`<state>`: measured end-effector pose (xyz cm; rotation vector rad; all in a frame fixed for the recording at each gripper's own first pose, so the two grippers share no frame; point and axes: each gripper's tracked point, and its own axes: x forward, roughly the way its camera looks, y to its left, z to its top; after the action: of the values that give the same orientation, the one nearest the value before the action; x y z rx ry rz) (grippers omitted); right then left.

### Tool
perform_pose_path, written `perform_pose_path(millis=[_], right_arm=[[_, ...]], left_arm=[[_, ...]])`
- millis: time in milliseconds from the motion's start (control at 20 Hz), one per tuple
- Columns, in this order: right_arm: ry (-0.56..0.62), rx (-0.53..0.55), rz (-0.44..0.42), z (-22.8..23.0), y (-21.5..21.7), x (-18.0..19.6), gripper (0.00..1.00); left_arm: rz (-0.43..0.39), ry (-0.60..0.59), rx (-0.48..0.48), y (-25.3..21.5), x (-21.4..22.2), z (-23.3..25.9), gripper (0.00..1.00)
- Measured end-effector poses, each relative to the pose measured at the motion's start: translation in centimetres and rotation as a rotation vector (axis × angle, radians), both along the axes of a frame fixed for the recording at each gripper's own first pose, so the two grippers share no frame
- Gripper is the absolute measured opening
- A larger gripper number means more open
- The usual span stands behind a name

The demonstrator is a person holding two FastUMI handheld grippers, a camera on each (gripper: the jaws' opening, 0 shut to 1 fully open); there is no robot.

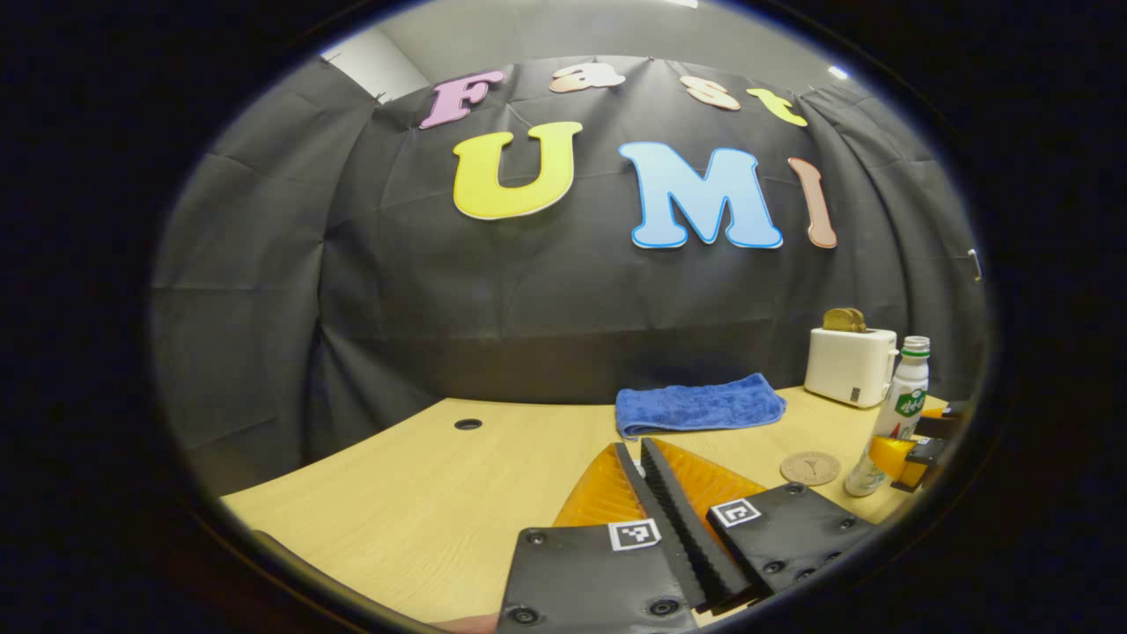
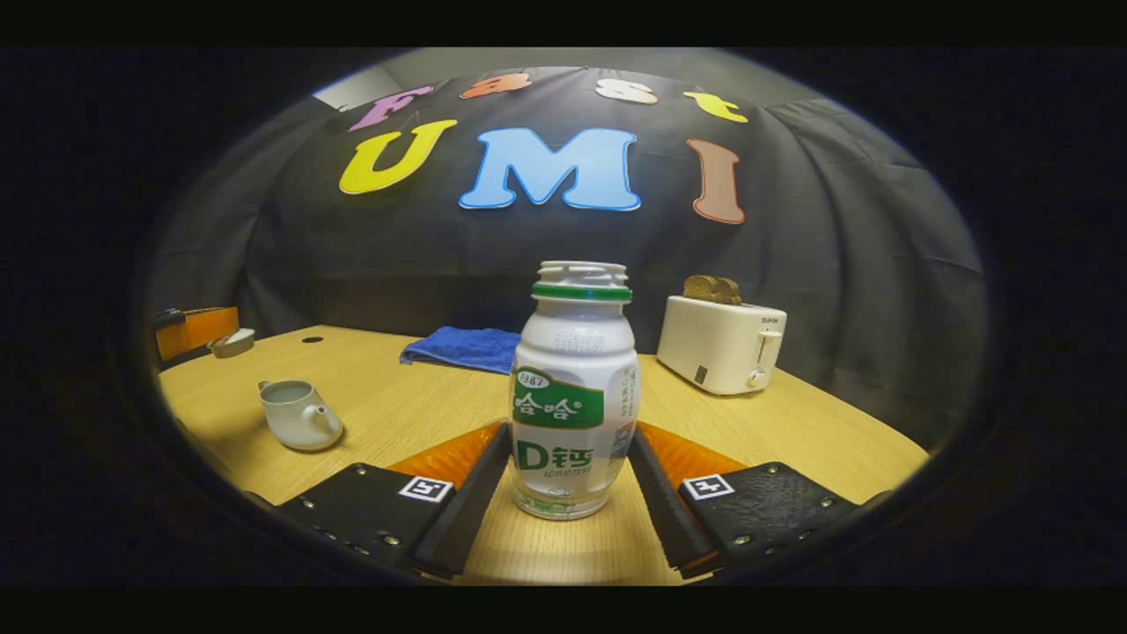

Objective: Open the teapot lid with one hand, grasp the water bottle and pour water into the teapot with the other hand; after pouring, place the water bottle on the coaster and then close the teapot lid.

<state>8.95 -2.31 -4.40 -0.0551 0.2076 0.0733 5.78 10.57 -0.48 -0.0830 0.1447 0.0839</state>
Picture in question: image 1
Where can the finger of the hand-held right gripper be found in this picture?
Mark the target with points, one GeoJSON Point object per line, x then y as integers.
{"type": "Point", "coordinates": [924, 453]}
{"type": "Point", "coordinates": [942, 423]}

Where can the black backdrop cloth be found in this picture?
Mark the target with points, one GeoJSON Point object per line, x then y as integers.
{"type": "Point", "coordinates": [528, 308]}

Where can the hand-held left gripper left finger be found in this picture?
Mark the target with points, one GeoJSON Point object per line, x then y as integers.
{"type": "Point", "coordinates": [638, 493]}

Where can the round cork coaster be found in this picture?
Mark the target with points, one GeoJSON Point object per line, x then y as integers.
{"type": "Point", "coordinates": [810, 468]}

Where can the brown bread slice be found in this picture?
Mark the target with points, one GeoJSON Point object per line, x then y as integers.
{"type": "Point", "coordinates": [845, 320]}

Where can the white toaster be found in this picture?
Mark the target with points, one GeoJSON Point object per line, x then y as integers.
{"type": "Point", "coordinates": [845, 365]}

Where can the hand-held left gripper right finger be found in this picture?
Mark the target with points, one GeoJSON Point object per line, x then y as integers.
{"type": "Point", "coordinates": [687, 528]}

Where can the blue towel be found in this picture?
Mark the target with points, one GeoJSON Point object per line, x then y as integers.
{"type": "Point", "coordinates": [696, 405]}

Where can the white green-label water bottle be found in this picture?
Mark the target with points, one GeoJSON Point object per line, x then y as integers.
{"type": "Point", "coordinates": [902, 396]}

